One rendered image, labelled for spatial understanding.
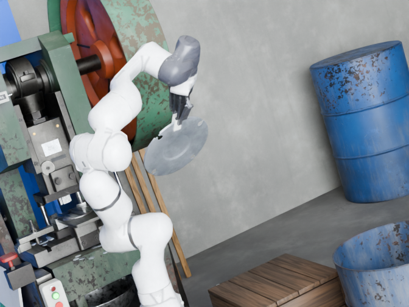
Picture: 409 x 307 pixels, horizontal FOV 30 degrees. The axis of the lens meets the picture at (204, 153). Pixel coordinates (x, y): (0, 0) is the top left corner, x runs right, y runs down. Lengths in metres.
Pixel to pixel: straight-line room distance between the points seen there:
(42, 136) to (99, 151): 0.86
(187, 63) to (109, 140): 0.42
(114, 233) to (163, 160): 0.56
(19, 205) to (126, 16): 0.97
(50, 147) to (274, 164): 2.22
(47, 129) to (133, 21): 0.56
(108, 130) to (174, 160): 0.71
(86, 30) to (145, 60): 0.90
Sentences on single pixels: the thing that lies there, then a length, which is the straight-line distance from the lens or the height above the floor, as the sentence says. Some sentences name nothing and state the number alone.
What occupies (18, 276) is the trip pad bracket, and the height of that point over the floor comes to 0.68.
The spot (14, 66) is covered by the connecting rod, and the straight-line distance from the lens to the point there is 3.10.
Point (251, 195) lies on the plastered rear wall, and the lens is 4.93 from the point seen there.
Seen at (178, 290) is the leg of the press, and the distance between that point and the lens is 3.13.
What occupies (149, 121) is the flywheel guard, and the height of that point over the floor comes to 1.05.
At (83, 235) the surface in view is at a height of 0.71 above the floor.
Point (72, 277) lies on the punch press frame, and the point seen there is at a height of 0.58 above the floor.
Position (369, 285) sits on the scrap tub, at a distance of 2.51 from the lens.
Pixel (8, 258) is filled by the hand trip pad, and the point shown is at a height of 0.76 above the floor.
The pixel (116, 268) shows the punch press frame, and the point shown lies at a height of 0.54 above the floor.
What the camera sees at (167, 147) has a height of 0.96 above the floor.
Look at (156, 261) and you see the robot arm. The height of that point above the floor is 0.68.
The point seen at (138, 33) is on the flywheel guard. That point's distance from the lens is 2.91.
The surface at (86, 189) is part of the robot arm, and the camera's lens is 2.31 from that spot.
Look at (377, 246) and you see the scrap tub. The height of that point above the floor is 0.41.
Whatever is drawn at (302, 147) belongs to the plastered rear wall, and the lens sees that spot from 5.13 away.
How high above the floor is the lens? 1.39
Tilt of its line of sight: 10 degrees down
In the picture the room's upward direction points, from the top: 17 degrees counter-clockwise
